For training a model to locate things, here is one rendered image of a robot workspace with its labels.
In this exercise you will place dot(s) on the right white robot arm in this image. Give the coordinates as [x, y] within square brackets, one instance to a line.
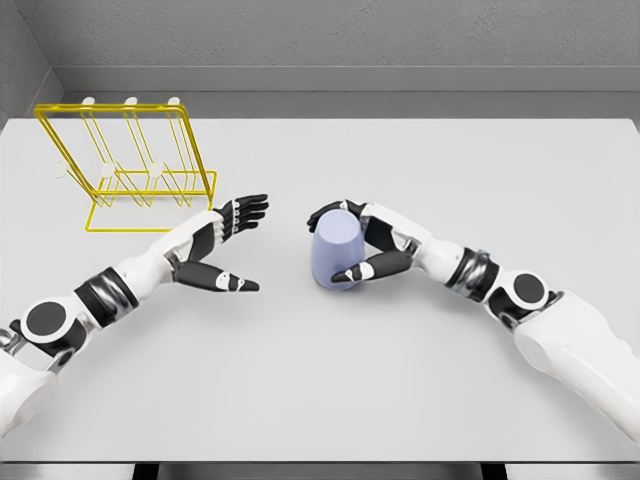
[540, 320]

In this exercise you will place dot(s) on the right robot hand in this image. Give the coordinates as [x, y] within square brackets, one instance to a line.
[390, 227]

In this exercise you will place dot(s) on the lavender blue cup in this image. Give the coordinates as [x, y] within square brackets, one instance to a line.
[334, 247]

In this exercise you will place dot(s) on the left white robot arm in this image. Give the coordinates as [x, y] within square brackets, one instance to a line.
[75, 310]

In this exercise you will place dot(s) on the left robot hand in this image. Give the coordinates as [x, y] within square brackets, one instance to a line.
[186, 236]

